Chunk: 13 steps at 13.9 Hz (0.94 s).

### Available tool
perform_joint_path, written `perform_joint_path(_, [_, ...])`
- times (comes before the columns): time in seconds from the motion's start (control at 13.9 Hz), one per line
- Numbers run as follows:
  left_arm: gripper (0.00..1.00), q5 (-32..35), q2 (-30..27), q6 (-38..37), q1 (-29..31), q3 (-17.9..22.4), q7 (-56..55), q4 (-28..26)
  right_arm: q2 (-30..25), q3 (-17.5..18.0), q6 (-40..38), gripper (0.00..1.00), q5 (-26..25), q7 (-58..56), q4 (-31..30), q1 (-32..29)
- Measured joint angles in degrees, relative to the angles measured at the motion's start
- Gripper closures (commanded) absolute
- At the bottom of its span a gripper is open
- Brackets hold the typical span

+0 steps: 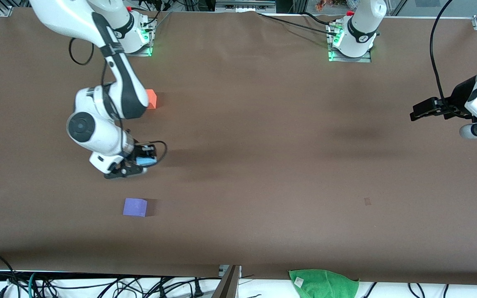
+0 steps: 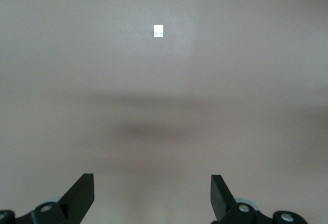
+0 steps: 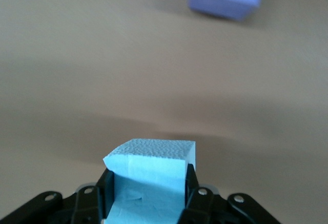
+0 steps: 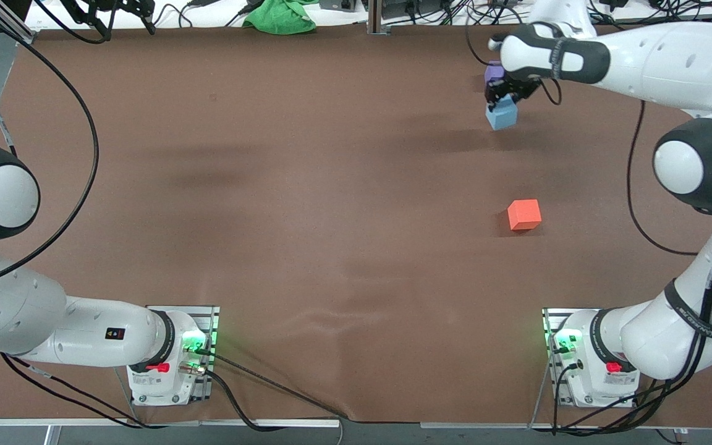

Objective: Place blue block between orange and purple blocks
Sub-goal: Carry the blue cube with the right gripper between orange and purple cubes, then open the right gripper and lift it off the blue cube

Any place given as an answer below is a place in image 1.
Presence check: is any green cloth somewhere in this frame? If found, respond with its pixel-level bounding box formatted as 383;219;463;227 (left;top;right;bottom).
288;269;360;298

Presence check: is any aluminium profile post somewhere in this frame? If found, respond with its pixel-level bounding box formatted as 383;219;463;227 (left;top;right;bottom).
212;265;241;298

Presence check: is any purple block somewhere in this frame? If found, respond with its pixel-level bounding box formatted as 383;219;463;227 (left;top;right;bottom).
123;198;148;217

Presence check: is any brown table cover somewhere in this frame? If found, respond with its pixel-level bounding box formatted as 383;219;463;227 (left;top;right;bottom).
0;6;477;286

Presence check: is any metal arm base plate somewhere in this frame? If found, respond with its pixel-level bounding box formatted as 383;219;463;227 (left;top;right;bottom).
328;23;372;63
123;17;154;57

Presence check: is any grey metal frame part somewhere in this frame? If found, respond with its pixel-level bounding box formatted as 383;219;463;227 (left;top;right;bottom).
215;0;277;13

